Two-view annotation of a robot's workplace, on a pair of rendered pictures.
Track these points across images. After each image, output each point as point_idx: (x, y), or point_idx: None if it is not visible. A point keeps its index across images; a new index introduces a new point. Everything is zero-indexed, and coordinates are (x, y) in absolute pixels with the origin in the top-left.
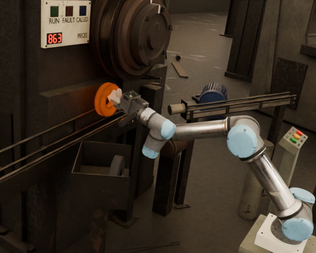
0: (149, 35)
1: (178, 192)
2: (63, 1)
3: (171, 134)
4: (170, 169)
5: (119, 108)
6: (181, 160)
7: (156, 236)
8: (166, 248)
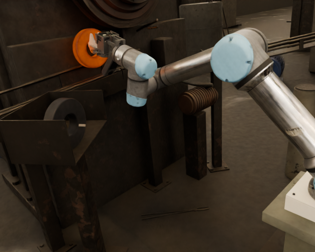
0: None
1: (213, 153)
2: None
3: (150, 71)
4: (194, 128)
5: (96, 52)
6: (212, 119)
7: (185, 200)
8: (192, 213)
